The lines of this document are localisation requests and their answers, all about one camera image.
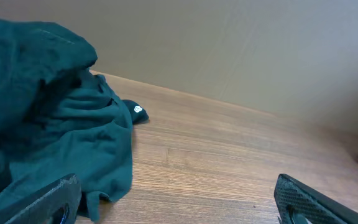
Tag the dark green clothes pile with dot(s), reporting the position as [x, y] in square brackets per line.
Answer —
[57, 118]

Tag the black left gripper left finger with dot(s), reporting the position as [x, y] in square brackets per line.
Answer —
[56, 203]

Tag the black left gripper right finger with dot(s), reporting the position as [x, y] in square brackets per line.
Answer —
[298, 203]

